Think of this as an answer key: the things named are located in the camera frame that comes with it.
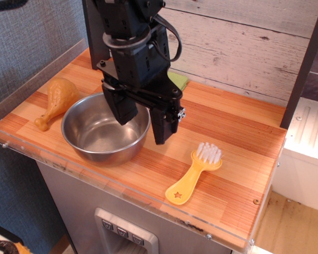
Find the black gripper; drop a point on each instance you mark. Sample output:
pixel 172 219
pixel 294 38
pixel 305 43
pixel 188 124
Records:
pixel 137 74

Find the green cloth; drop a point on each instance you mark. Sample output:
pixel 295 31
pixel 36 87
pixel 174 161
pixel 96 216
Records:
pixel 180 81

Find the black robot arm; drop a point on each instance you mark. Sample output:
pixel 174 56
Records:
pixel 125 19

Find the yellow toy brush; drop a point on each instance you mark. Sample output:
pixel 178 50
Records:
pixel 207 157

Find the stainless steel bowl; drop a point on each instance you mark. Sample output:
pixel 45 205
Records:
pixel 91 129

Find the plastic chicken drumstick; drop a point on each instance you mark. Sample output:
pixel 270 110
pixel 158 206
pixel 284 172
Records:
pixel 62 94

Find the grey toy fridge cabinet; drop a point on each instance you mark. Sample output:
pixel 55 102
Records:
pixel 76 200

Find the ice dispenser button panel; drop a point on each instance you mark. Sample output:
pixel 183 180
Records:
pixel 121 236

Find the white toy sink counter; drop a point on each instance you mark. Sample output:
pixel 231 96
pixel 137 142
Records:
pixel 296 176

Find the black and orange bag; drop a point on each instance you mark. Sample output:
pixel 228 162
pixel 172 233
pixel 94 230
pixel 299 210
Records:
pixel 10 243

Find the dark left post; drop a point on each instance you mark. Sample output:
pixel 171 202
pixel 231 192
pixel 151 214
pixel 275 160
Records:
pixel 95 30

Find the dark post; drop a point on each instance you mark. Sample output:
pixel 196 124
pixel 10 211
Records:
pixel 95 30
pixel 301 79

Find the dark right post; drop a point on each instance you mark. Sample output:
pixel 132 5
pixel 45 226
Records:
pixel 301 79

